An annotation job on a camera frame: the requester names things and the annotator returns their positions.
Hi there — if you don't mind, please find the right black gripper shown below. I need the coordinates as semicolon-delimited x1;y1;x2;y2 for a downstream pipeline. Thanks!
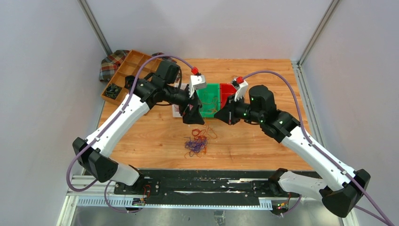
214;93;263;126

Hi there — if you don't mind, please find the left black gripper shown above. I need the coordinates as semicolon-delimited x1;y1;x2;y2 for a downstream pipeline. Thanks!
164;85;206;124

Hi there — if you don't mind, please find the orange and purple wire tangle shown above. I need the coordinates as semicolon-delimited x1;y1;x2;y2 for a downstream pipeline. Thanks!
184;124;218;159

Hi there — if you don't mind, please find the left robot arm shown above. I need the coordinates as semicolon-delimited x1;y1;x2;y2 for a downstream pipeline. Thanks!
72;61;207;194

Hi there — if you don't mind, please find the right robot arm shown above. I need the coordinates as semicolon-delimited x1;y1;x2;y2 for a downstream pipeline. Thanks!
214;85;371;218

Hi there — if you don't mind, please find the white plastic bin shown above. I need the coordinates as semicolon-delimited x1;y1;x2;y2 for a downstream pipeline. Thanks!
172;83;188;118

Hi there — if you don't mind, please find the red plastic bin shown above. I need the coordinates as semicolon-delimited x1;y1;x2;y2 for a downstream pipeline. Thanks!
219;83;236;109

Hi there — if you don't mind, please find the green plastic bin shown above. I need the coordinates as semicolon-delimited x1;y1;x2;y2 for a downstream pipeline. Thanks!
197;83;220;118

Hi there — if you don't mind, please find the orange wooden compartment tray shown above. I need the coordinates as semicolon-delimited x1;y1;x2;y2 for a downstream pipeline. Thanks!
101;50;162;105

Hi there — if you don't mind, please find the plaid cloth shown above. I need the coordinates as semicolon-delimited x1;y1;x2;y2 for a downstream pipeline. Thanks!
99;49;162;82

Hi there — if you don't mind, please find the orange wire in green bin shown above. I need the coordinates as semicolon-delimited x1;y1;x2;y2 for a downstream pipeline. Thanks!
201;93;221;114

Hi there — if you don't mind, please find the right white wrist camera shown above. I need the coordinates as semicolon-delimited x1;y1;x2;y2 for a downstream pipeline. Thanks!
231;77;248;102

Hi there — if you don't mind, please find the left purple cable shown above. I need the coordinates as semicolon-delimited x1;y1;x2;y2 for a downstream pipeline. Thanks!
67;55;200;214

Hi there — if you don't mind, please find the purple cable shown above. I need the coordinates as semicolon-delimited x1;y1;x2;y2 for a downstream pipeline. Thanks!
67;55;200;214
235;70;394;226

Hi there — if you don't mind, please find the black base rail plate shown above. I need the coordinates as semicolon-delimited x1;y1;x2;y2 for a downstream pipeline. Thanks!
84;168;302;207

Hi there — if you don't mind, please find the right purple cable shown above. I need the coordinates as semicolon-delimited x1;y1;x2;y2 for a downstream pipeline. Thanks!
235;70;394;226

